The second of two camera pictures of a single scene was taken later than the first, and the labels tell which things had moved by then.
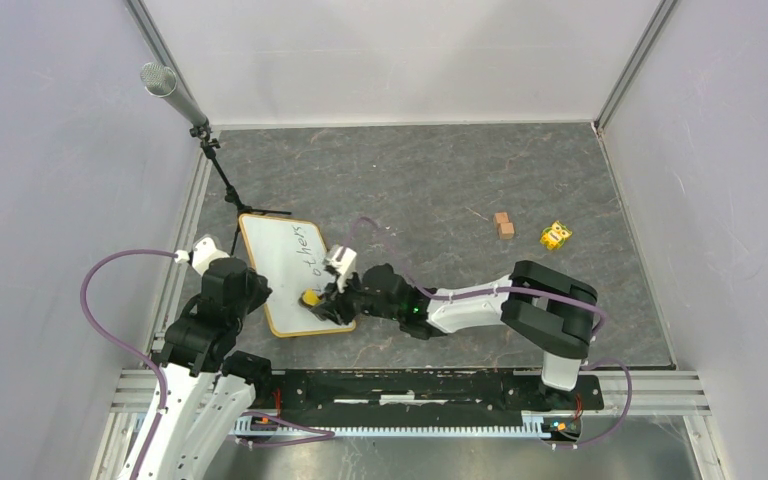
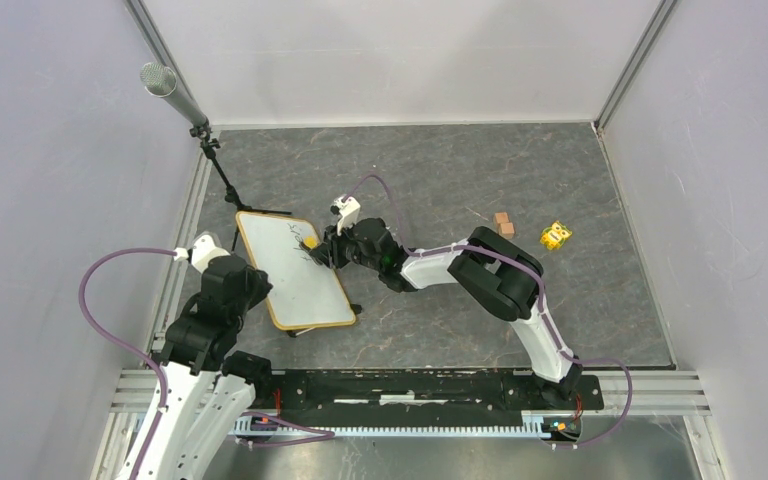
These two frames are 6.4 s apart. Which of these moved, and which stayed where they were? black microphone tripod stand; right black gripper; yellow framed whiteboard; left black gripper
Moved: right black gripper
Stayed: black microphone tripod stand; yellow framed whiteboard; left black gripper
